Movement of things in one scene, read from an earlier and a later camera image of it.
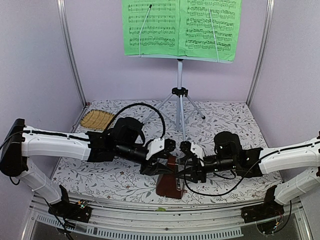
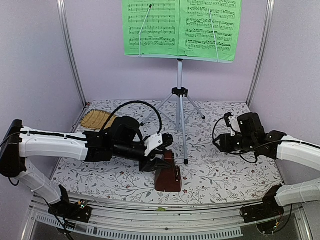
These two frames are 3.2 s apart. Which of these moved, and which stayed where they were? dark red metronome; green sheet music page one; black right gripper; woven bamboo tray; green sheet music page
Moved: black right gripper; dark red metronome
Stayed: woven bamboo tray; green sheet music page one; green sheet music page
